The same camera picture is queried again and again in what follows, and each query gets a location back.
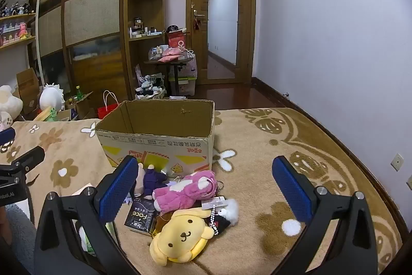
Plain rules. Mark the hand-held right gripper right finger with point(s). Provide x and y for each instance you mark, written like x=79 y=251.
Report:
x=291 y=191

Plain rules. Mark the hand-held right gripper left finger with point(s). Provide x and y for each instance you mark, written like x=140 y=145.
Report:
x=117 y=189

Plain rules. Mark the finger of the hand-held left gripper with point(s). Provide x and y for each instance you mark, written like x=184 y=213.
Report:
x=30 y=157
x=7 y=135

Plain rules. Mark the black packet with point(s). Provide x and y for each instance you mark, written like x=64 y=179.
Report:
x=141 y=215

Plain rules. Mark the pink plush bear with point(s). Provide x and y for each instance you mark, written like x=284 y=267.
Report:
x=183 y=191

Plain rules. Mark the yellow plush dog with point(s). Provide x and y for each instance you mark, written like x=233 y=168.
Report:
x=180 y=236

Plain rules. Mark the printed cardboard box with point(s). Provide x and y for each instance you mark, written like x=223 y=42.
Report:
x=154 y=118

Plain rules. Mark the cream plush toy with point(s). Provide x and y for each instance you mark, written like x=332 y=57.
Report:
x=8 y=104

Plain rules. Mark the purple-clothed doll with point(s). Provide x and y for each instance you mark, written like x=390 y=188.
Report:
x=153 y=181

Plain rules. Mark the green frog toy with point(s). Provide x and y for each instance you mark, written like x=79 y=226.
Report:
x=51 y=114

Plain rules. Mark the plain brown cardboard box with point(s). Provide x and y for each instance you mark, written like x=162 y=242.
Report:
x=27 y=81

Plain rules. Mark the white round plush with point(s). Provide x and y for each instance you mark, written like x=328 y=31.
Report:
x=51 y=97

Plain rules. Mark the white green packet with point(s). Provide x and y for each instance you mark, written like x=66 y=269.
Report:
x=86 y=241

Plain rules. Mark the open cardboard box with bottles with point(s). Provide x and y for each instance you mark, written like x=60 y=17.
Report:
x=82 y=107

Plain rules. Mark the red paper bag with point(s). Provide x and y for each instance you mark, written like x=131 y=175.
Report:
x=104 y=112

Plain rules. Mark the green bottle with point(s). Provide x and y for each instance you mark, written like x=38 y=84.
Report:
x=78 y=94

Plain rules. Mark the wicker basket of socks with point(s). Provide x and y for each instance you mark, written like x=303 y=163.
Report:
x=149 y=96

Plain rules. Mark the wooden corner shelf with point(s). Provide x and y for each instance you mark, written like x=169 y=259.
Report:
x=126 y=52

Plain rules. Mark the small dark side table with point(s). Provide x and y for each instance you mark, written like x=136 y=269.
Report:
x=167 y=61

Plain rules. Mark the translucent storage bin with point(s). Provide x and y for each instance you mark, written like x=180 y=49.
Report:
x=188 y=68

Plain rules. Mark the pink packet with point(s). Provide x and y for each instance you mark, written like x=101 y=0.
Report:
x=170 y=54

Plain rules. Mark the wooden wardrobe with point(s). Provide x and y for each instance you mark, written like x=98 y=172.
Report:
x=93 y=14

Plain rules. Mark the red bag with white print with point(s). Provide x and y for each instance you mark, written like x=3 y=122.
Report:
x=177 y=41

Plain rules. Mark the black cap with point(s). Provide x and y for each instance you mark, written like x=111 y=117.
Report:
x=173 y=28

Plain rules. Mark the wall socket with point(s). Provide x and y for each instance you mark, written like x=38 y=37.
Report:
x=397 y=161

